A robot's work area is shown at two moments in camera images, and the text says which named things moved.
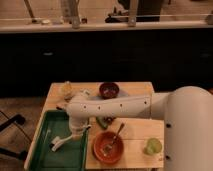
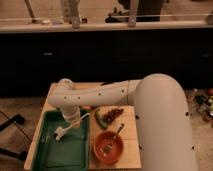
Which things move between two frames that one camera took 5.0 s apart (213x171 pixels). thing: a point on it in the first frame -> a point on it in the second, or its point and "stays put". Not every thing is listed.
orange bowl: (108, 147) stays put
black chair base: (20, 120) stays put
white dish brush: (57, 141) -> (60, 131)
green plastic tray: (70, 156) stays put
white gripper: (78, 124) -> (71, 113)
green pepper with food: (105, 121) stays put
